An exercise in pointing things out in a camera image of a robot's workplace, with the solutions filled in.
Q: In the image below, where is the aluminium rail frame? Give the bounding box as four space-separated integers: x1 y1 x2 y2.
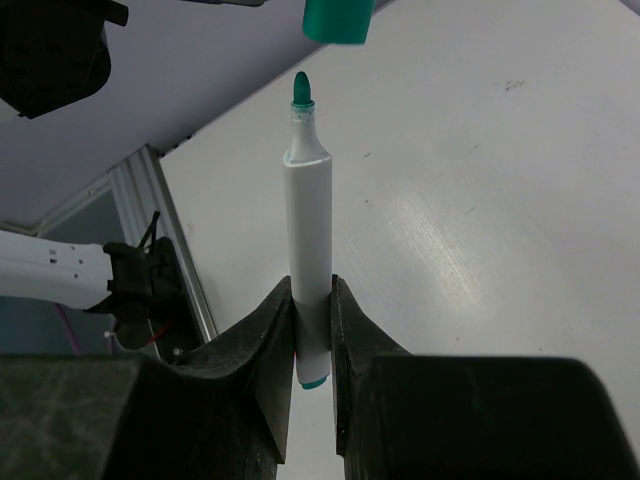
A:
34 144 221 346

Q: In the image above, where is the teal small cap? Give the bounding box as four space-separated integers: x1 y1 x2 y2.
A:
302 0 375 45

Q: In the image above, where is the teal thin pen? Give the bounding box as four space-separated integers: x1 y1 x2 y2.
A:
283 71 333 390

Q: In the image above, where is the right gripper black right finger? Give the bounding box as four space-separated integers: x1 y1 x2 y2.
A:
330 277 635 479

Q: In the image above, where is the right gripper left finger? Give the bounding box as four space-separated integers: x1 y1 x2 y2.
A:
1 278 293 479

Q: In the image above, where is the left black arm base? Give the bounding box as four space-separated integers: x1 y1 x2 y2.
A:
88 210 204 363

